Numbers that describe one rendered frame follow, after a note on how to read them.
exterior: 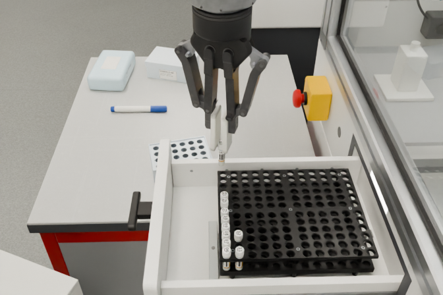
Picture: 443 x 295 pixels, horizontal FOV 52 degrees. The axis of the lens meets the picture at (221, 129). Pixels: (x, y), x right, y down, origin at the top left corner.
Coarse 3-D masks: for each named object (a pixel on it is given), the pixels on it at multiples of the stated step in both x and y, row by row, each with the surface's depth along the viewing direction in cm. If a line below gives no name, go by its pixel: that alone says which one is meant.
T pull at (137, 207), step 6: (138, 192) 71; (132, 198) 71; (138, 198) 71; (132, 204) 70; (138, 204) 70; (144, 204) 70; (150, 204) 70; (132, 210) 69; (138, 210) 69; (144, 210) 69; (150, 210) 69; (132, 216) 68; (138, 216) 68; (144, 216) 68; (150, 216) 68; (132, 222) 67; (132, 228) 66
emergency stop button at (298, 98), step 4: (296, 92) 96; (300, 92) 96; (296, 96) 96; (300, 96) 96; (304, 96) 97; (296, 100) 96; (300, 100) 96; (304, 100) 97; (296, 104) 96; (300, 104) 96
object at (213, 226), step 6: (210, 222) 75; (216, 222) 75; (210, 228) 74; (216, 228) 74; (210, 234) 73; (216, 234) 73; (210, 240) 72; (216, 240) 72; (210, 246) 71; (216, 246) 71; (210, 252) 70; (216, 252) 70; (210, 258) 70; (216, 258) 70; (210, 264) 69; (216, 264) 69; (210, 270) 68; (216, 270) 68; (210, 276) 67; (216, 276) 67
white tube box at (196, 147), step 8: (200, 136) 100; (152, 144) 98; (176, 144) 98; (184, 144) 99; (192, 144) 98; (200, 144) 98; (152, 152) 96; (176, 152) 98; (184, 152) 96; (192, 152) 96; (200, 152) 97; (208, 152) 96; (152, 160) 94; (152, 168) 92
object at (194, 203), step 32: (192, 160) 80; (256, 160) 80; (288, 160) 80; (320, 160) 80; (352, 160) 80; (192, 192) 82; (352, 192) 82; (192, 224) 76; (384, 224) 70; (192, 256) 71; (384, 256) 70; (192, 288) 61; (224, 288) 61; (256, 288) 61; (288, 288) 61; (320, 288) 62; (352, 288) 62; (384, 288) 62
